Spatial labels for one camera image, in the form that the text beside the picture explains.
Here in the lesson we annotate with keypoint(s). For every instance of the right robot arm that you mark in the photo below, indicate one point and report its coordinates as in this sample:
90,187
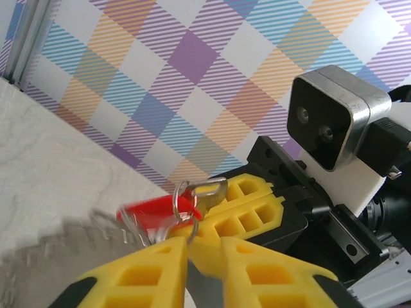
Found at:
385,282

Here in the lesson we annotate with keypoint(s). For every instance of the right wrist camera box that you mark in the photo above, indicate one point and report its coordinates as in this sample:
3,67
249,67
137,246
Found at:
321,118

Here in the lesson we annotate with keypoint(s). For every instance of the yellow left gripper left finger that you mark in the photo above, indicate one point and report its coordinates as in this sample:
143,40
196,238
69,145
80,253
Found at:
138,279

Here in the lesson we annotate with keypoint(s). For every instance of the silver key with red tag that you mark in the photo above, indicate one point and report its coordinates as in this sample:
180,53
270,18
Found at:
154,211

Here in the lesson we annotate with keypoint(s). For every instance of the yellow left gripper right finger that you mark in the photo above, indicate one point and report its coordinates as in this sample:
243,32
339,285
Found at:
279,282

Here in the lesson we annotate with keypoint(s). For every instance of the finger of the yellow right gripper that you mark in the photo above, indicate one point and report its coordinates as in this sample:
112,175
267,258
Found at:
231,221
250,189

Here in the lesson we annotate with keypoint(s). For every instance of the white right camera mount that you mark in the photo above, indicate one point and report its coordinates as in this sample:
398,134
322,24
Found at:
350,186

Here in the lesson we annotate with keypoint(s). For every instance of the aluminium frame post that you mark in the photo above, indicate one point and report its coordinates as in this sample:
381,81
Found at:
22,38

